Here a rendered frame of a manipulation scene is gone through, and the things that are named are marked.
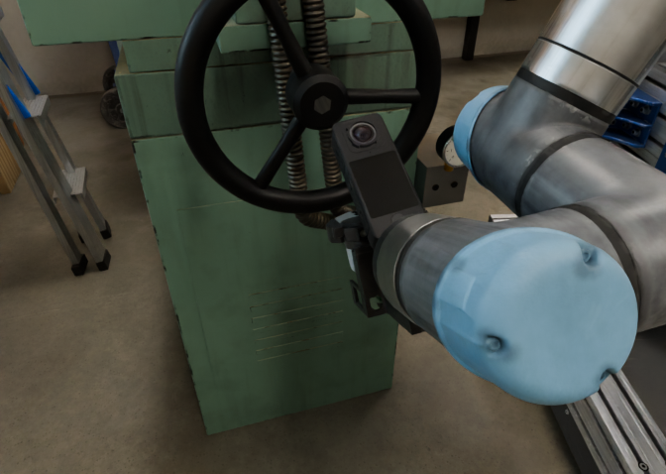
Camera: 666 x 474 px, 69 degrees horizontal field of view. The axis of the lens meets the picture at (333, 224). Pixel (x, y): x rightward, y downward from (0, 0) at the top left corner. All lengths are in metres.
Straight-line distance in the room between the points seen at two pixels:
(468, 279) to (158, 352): 1.21
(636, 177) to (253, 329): 0.76
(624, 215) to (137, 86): 0.58
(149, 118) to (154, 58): 0.08
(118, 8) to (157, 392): 0.90
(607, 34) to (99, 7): 0.53
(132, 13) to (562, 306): 0.58
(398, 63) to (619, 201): 0.51
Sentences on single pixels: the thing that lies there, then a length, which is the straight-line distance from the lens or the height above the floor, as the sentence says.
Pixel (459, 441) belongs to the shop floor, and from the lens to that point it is 1.19.
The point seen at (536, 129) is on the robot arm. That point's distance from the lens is 0.36.
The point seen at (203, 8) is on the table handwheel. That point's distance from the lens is 0.48.
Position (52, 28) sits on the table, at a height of 0.86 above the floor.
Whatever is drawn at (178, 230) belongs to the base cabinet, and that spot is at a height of 0.55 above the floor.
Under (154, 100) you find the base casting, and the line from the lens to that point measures 0.70.
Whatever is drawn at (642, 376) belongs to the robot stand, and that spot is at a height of 0.21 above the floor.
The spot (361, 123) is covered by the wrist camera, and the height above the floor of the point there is 0.83.
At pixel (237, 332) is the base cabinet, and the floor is 0.30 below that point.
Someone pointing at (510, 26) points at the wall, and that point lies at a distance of 3.92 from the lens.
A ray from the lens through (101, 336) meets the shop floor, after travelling 1.48.
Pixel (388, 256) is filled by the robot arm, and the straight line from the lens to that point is 0.32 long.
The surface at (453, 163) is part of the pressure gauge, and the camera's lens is 0.79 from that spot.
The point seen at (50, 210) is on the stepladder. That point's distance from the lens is 1.60.
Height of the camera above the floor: 0.99
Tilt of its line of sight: 35 degrees down
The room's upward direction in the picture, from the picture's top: straight up
